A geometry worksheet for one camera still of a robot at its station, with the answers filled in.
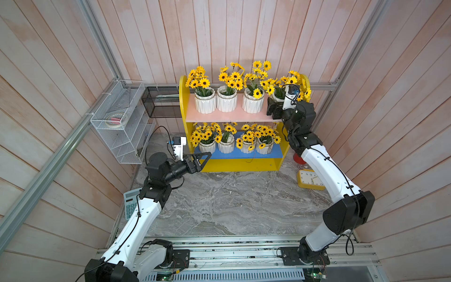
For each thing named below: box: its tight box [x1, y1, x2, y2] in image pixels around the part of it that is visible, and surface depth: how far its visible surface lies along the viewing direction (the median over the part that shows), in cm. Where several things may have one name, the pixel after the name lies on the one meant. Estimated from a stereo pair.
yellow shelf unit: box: [179, 75, 289, 173], surface depth 76 cm
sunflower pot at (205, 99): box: [184, 65, 217, 114], surface depth 70 cm
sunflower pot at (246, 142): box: [236, 123, 258, 154], surface depth 86 cm
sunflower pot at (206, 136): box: [190, 122, 223, 155], surface depth 86 cm
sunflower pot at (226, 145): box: [217, 122, 238, 154], surface depth 91 cm
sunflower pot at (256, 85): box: [241, 59, 276, 114], surface depth 71 cm
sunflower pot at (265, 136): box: [254, 124, 282, 155], surface depth 86 cm
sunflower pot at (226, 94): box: [216, 62, 246, 113], surface depth 70 cm
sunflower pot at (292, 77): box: [264, 70, 312, 103], surface depth 65 cm
